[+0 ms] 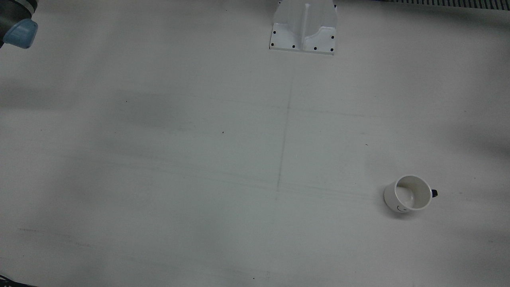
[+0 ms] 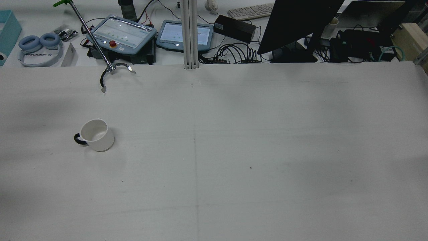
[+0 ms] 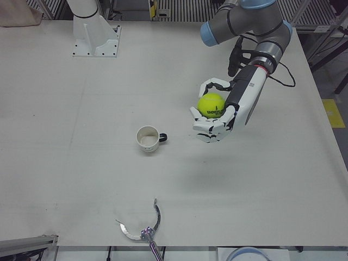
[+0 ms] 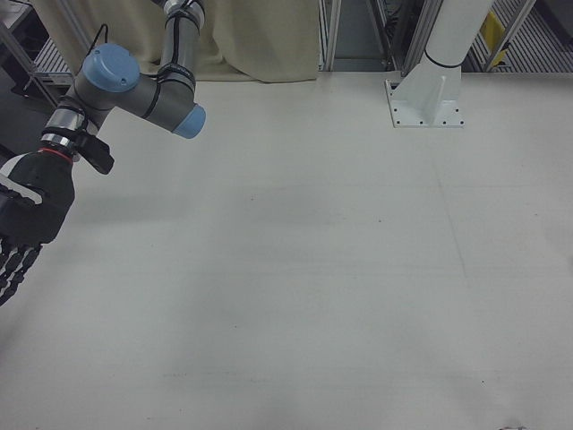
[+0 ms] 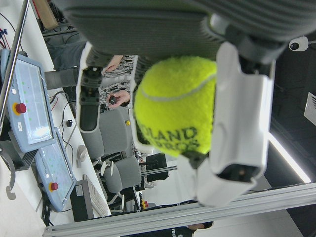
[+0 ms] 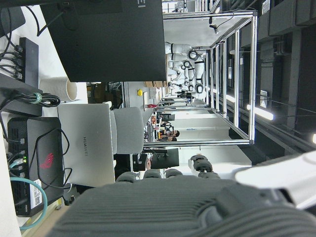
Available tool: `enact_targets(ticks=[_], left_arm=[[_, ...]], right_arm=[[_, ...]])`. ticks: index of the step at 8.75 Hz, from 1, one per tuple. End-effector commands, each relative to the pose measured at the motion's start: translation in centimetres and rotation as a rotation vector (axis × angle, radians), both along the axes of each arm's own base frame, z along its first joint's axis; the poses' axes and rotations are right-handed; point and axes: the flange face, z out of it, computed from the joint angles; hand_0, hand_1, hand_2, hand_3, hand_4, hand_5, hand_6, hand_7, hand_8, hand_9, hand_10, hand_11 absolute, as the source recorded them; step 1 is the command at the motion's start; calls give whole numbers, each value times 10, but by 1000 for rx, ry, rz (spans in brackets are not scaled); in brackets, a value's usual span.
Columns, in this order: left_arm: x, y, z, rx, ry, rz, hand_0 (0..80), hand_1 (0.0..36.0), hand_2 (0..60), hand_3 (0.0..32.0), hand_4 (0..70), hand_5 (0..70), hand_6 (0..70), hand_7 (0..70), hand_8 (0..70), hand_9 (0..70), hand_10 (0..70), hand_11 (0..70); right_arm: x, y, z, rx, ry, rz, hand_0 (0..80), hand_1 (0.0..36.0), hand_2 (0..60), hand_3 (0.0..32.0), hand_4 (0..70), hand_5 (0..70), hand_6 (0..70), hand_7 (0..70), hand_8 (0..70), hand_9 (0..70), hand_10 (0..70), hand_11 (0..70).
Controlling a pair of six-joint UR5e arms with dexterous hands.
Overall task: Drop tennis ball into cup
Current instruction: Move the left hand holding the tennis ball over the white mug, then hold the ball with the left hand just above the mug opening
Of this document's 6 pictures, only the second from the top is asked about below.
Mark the white paper cup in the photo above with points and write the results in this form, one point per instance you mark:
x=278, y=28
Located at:
x=330, y=27

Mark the grey teach pendant tablet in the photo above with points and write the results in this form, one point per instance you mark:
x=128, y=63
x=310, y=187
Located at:
x=174, y=35

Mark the black rectangular box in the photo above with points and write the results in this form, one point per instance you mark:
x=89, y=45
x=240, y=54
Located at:
x=235, y=27

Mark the beige computer keyboard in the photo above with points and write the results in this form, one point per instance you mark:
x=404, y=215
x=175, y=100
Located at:
x=250, y=11

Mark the white computer mouse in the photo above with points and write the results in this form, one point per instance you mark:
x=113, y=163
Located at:
x=211, y=5

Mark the black computer monitor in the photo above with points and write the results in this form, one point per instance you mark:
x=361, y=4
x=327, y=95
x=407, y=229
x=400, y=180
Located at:
x=294, y=25

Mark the teach pendant with red button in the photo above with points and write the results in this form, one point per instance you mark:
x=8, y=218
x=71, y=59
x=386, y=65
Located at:
x=122, y=35

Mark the metal reacher grabber tool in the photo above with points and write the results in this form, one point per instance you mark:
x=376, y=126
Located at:
x=92, y=39

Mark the white card stand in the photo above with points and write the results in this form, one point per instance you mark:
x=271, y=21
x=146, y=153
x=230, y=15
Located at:
x=69, y=55

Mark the black electronics box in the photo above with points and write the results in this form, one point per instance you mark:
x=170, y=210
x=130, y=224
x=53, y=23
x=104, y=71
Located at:
x=359, y=43

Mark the blue over-ear headphones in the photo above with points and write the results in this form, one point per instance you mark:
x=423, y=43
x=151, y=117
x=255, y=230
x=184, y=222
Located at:
x=40, y=50

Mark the wooden crate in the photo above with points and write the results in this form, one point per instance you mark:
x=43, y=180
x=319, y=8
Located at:
x=410, y=42

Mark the teal plastic box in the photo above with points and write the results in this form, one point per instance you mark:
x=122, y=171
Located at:
x=7, y=35

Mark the aluminium profile post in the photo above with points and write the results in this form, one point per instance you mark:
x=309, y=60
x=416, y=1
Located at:
x=190, y=33

